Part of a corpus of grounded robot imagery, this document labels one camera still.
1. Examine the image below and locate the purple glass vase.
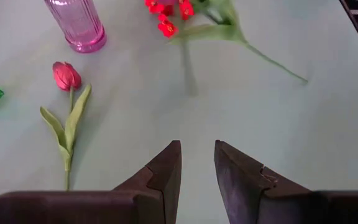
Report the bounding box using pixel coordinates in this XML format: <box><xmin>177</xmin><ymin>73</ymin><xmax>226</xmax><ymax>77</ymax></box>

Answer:
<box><xmin>44</xmin><ymin>0</ymin><xmax>108</xmax><ymax>54</ymax></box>

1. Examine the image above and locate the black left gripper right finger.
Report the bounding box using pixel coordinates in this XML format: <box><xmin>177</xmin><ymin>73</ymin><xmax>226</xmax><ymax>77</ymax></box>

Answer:
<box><xmin>214</xmin><ymin>139</ymin><xmax>358</xmax><ymax>224</ymax></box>

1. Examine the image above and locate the red artificial flower bunch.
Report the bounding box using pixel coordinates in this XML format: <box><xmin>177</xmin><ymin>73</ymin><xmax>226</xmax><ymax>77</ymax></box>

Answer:
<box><xmin>144</xmin><ymin>0</ymin><xmax>196</xmax><ymax>39</ymax></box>

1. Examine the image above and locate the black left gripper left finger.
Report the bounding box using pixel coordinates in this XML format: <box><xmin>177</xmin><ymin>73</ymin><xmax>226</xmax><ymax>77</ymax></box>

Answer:
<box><xmin>0</xmin><ymin>139</ymin><xmax>183</xmax><ymax>224</ymax></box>

